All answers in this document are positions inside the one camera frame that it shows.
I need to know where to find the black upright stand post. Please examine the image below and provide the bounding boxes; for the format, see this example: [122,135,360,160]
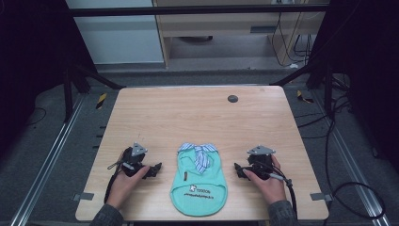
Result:
[62,66,75,124]
[324,66,334,117]

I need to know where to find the black horizontal frame bar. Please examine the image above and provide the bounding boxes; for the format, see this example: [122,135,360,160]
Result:
[67,4,331,18]

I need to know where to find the yellow tool on left floor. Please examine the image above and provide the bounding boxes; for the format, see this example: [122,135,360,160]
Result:
[95,92,108,110]

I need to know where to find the white cabinet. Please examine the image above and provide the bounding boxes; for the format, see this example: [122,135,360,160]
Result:
[65,0,166,66]

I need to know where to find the person's right hand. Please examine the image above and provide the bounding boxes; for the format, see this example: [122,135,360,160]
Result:
[242,154,288,205]

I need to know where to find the aluminium floor rail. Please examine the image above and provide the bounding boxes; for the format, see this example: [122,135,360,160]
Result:
[312,90,392,226]
[8,96,87,226]

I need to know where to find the thin black floor cable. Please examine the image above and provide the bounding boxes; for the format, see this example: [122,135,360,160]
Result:
[25,106,48,127]

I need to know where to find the person's left hand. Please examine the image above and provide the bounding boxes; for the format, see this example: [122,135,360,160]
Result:
[106,165,152,210]

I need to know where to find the hanging black cables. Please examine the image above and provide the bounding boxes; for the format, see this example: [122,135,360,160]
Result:
[270,11,315,69]

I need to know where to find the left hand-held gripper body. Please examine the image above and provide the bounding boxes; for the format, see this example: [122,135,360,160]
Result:
[120,141,149,179]

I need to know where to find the black diagonal frame brace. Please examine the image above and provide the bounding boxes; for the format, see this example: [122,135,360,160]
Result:
[72,63,127,91]
[270,63,318,88]

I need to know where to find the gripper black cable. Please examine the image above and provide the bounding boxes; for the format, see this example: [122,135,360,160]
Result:
[104,150,127,204]
[265,169,299,220]

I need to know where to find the yellow tool on right floor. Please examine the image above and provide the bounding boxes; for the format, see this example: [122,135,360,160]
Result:
[295,89,315,105]

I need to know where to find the dark curtain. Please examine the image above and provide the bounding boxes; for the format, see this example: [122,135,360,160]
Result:
[309,0,399,175]
[0,0,97,159]

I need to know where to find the yellow tool on floor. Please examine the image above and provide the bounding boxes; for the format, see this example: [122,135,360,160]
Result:
[95,92,108,110]
[295,89,315,105]

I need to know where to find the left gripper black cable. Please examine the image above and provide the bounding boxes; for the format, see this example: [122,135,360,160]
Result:
[104,150,127,204]

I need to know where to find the light wooden desk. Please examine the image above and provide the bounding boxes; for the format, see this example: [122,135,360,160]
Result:
[152,0,331,69]

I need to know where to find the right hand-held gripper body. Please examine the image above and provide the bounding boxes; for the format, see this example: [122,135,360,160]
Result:
[246,144,278,182]

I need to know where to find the mint green pet shirt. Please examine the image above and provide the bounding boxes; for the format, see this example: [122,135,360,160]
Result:
[169,142,229,218]

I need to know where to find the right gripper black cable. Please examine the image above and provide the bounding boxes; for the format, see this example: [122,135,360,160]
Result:
[265,169,299,220]

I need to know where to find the black floor cable loop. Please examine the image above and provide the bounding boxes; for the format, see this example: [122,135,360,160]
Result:
[323,93,388,220]

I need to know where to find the grey metal table bracket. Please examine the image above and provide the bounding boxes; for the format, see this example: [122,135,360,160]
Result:
[72,191,95,202]
[309,192,334,202]

